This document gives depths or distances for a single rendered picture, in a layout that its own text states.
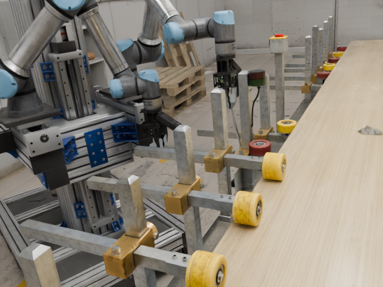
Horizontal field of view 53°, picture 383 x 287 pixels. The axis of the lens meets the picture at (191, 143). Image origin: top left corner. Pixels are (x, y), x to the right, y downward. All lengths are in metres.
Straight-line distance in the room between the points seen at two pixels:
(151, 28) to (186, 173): 1.01
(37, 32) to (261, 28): 8.07
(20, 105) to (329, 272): 1.34
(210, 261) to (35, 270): 0.30
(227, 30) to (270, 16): 7.87
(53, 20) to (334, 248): 1.18
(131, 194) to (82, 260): 1.40
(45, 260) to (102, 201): 1.50
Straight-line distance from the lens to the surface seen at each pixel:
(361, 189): 1.16
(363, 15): 9.08
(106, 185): 1.15
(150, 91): 1.53
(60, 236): 0.95
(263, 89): 1.67
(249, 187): 1.56
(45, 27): 1.54
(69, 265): 2.17
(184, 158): 1.00
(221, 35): 1.43
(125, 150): 1.95
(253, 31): 9.41
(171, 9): 1.50
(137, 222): 0.83
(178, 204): 0.99
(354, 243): 0.94
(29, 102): 1.74
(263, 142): 1.46
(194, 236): 1.12
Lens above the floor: 1.44
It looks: 21 degrees down
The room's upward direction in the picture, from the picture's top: 6 degrees counter-clockwise
